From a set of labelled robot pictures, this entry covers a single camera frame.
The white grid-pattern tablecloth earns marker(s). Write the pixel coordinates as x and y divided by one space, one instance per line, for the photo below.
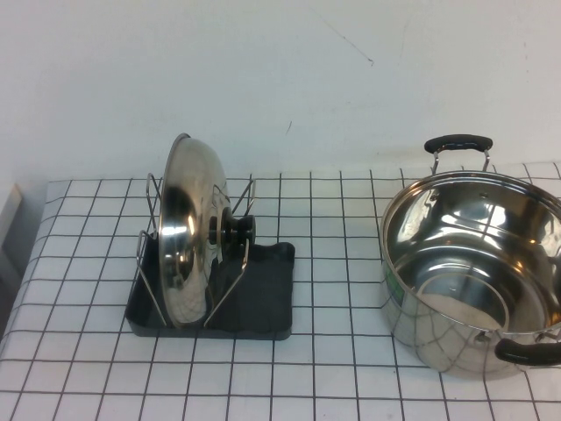
342 272

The stainless steel pot lid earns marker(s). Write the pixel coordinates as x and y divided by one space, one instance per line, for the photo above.
188 228

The beige board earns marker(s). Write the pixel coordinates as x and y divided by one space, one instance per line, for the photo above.
8 210

